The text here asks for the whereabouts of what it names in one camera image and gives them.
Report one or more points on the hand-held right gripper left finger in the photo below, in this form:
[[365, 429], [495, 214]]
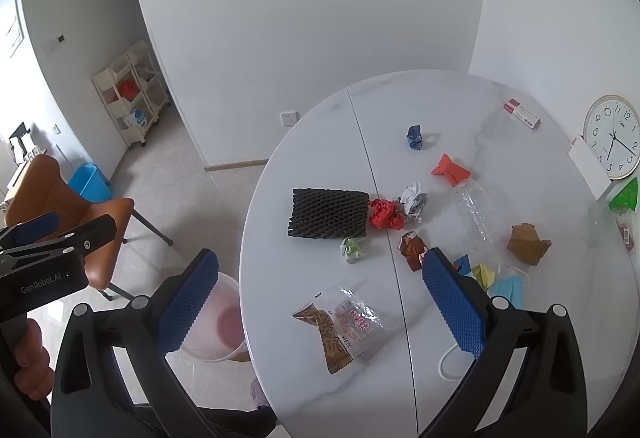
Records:
[[190, 303]]

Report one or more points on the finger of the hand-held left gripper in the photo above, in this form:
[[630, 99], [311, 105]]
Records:
[[92, 230], [35, 224]]

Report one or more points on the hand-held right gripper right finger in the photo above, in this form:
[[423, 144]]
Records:
[[452, 303]]

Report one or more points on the white plastic waste bin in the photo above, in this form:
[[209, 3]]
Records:
[[225, 318]]

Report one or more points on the blue face mask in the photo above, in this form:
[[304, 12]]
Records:
[[506, 288]]

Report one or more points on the grey white paper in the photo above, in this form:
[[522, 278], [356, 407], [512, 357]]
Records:
[[414, 202]]

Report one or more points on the red paper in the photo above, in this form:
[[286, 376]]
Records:
[[385, 214]]

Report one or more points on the green paper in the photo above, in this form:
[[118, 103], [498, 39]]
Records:
[[351, 250]]

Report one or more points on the clear brown snack packet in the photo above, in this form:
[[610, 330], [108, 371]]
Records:
[[340, 323]]

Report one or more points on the orange paper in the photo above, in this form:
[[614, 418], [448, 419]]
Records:
[[450, 169]]

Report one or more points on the black foam net sleeve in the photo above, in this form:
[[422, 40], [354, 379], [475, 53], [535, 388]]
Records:
[[327, 213]]

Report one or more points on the person's left hand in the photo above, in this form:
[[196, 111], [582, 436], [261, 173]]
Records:
[[32, 363]]

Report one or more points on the orange brown chair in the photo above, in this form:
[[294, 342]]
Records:
[[55, 198]]

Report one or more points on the small blue folded paper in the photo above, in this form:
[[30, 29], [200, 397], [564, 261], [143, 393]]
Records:
[[463, 265]]

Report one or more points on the yellow folded paper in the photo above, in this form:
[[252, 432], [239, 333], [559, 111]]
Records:
[[482, 275]]

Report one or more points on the blue plastic bin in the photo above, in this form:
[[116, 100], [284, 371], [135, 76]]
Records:
[[90, 183]]

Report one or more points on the brown crumpled candy wrapper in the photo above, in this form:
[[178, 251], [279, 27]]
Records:
[[411, 248]]

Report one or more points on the clear plastic bottle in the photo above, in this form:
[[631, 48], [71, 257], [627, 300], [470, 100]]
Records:
[[477, 213]]

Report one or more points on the brown folded paper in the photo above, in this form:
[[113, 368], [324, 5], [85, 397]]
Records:
[[527, 244]]

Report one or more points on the person's grey shoe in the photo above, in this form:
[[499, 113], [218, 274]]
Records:
[[260, 393]]

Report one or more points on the person's black pants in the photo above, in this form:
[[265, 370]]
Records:
[[210, 423]]

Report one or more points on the cream shelf cart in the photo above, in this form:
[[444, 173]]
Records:
[[132, 93]]

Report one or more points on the red label clear packet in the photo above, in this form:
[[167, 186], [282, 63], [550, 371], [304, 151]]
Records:
[[625, 230]]

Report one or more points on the white flat box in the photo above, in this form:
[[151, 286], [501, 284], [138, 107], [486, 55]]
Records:
[[592, 168]]

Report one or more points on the red-capped tube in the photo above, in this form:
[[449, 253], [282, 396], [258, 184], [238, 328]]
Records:
[[522, 114]]

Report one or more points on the green packet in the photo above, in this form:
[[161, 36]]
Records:
[[625, 195]]

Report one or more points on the white wall socket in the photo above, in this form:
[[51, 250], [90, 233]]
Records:
[[288, 118]]

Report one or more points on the round white wall clock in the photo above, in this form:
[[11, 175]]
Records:
[[612, 136]]

